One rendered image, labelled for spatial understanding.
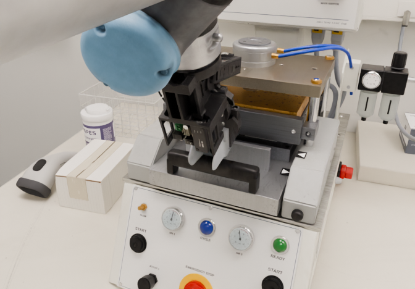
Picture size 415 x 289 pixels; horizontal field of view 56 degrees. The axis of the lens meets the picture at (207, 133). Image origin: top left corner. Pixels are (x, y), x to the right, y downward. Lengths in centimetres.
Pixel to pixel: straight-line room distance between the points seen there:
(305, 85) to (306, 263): 27
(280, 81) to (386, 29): 69
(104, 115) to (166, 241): 50
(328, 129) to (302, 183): 17
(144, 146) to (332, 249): 43
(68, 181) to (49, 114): 92
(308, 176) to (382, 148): 59
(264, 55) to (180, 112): 27
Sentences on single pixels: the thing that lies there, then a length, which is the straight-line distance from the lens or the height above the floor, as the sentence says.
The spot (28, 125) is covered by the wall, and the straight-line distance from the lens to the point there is 193.
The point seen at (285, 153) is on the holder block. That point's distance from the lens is 67.
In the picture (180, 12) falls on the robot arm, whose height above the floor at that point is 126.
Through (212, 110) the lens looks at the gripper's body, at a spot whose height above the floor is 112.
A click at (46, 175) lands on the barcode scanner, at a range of 100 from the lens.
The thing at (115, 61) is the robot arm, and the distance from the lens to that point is 30.
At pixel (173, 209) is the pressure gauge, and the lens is 65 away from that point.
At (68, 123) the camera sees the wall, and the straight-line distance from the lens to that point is 177.
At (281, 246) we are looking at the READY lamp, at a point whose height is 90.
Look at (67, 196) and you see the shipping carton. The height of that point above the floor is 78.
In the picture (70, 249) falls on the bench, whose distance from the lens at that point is 86.
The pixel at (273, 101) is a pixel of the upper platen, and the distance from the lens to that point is 68.
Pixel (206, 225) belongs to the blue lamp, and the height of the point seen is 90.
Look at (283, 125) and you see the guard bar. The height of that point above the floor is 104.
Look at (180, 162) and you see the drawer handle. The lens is 61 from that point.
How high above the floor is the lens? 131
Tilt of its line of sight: 26 degrees down
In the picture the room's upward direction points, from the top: straight up
